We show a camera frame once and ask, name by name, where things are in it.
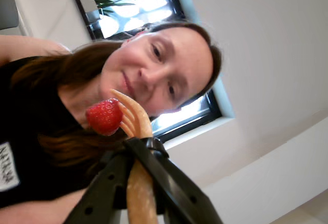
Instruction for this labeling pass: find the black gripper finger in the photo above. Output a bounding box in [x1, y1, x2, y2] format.
[64, 149, 135, 224]
[123, 136, 224, 224]

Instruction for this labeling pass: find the grey chair back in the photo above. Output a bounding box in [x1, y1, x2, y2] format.
[0, 0, 21, 30]

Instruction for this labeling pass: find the woman in black shirt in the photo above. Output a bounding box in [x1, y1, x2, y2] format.
[10, 22, 223, 168]

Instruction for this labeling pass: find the white name tag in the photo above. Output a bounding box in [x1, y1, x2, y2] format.
[0, 141, 21, 193]

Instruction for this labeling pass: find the red strawberry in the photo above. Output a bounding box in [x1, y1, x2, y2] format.
[85, 98, 124, 136]

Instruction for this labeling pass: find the person's black t-shirt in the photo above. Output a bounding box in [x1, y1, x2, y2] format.
[0, 56, 108, 209]

